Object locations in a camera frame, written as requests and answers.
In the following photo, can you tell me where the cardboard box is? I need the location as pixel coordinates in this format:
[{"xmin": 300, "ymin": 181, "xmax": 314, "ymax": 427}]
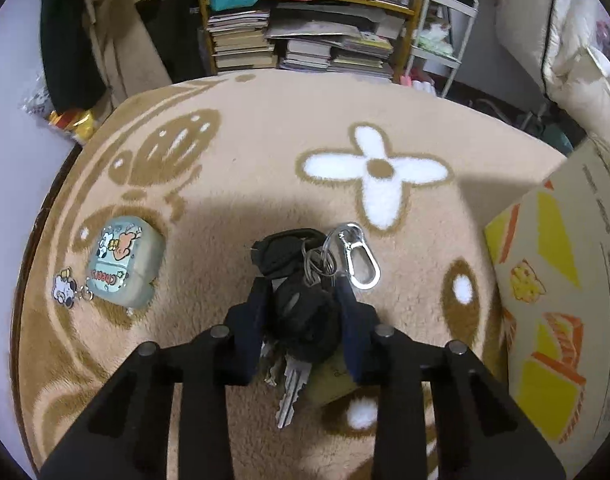
[{"xmin": 484, "ymin": 139, "xmax": 610, "ymax": 478}]

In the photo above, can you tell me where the bunch of keys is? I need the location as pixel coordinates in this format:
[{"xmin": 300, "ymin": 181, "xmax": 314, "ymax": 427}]
[{"xmin": 250, "ymin": 222, "xmax": 381, "ymax": 429}]

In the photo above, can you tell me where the green cartoon earbuds case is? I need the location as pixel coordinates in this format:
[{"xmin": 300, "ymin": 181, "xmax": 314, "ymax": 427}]
[{"xmin": 86, "ymin": 216, "xmax": 165, "ymax": 310}]

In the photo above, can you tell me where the beige patterned carpet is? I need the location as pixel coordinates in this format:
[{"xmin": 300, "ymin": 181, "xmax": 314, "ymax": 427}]
[{"xmin": 15, "ymin": 70, "xmax": 563, "ymax": 465}]

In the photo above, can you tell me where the plastic snack bag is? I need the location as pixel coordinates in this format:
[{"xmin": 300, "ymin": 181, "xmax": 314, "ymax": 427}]
[{"xmin": 20, "ymin": 74, "xmax": 96, "ymax": 145}]

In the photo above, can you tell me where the stack of books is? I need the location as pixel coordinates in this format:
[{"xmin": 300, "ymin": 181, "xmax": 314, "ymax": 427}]
[{"xmin": 207, "ymin": 8, "xmax": 277, "ymax": 72}]

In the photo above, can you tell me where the white metal rack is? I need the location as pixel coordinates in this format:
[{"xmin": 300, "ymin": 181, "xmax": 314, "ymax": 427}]
[{"xmin": 404, "ymin": 0, "xmax": 480, "ymax": 98}]

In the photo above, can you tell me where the white duvet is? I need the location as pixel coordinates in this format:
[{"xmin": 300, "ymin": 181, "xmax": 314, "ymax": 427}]
[{"xmin": 496, "ymin": 0, "xmax": 610, "ymax": 148}]

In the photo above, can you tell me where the wooden bookshelf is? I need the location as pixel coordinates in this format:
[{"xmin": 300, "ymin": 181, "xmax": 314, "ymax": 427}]
[{"xmin": 198, "ymin": 0, "xmax": 423, "ymax": 82}]

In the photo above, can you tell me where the cartoon dog keychain charm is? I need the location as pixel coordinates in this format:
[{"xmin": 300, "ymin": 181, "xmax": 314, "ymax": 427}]
[{"xmin": 51, "ymin": 268, "xmax": 93, "ymax": 309}]

